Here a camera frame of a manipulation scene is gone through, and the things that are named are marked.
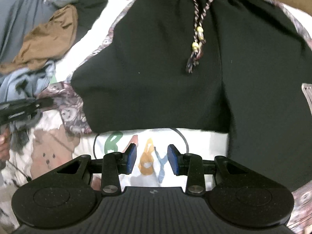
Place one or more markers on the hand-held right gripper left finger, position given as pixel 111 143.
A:
pixel 131 158

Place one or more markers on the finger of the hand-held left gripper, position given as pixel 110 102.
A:
pixel 43 103

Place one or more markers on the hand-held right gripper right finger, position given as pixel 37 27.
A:
pixel 173 159

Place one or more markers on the black pants with patterned trim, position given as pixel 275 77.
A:
pixel 158 78

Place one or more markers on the person's left hand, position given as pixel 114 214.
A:
pixel 4 143

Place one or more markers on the light blue garment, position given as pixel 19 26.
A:
pixel 24 82

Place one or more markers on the cream bear printed blanket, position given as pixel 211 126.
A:
pixel 207 141

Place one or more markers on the brown garment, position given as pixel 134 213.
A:
pixel 43 41

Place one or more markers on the grey garment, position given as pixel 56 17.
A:
pixel 19 17

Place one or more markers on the black garment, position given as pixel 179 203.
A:
pixel 92 7

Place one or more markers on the grey ribbed object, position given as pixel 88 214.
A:
pixel 307 95

